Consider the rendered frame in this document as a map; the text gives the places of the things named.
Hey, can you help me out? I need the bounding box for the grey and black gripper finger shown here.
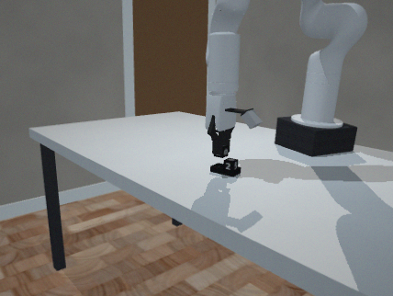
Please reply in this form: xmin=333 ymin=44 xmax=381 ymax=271
xmin=208 ymin=115 xmax=223 ymax=155
xmin=221 ymin=126 xmax=235 ymax=151

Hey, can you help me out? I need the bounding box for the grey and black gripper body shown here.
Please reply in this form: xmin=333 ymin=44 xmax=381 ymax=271
xmin=206 ymin=92 xmax=236 ymax=131

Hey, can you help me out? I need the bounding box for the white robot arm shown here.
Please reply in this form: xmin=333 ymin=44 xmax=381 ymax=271
xmin=206 ymin=0 xmax=367 ymax=129

